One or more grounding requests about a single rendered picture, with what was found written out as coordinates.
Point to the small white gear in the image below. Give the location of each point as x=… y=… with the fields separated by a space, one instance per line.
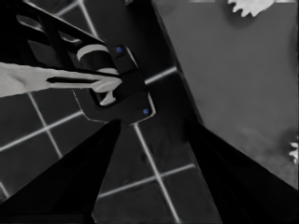
x=252 y=4
x=295 y=152

